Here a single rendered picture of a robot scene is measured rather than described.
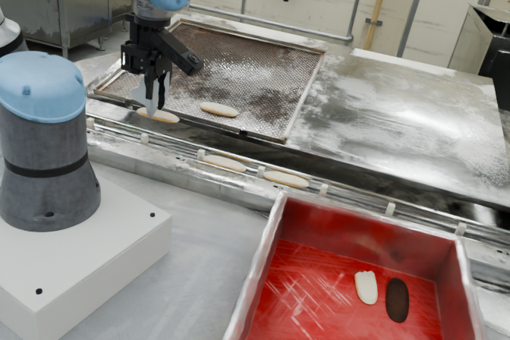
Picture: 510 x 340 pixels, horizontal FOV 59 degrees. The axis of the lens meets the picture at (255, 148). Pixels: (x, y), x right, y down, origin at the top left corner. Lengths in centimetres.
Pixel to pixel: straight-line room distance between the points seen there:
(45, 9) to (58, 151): 317
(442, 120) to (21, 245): 101
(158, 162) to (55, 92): 37
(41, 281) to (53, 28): 325
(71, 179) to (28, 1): 325
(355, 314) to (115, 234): 39
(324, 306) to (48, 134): 49
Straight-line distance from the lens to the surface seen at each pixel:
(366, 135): 114
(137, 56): 96
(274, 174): 98
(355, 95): 129
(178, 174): 95
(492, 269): 95
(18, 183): 73
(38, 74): 68
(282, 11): 472
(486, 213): 117
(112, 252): 70
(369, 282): 82
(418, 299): 85
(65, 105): 67
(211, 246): 83
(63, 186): 72
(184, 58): 93
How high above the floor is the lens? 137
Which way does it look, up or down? 29 degrees down
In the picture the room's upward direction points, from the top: 9 degrees clockwise
